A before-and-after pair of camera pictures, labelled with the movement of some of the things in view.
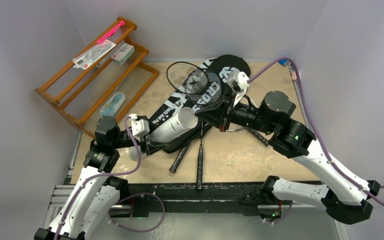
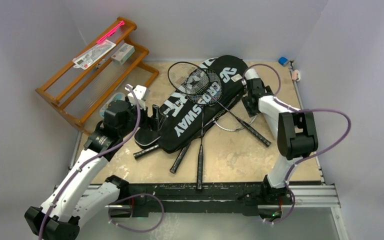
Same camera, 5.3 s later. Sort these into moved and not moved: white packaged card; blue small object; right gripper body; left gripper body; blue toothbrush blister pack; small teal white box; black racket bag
Moved: left gripper body; right gripper body; black racket bag
Not moved: white packaged card; small teal white box; blue toothbrush blister pack; blue small object
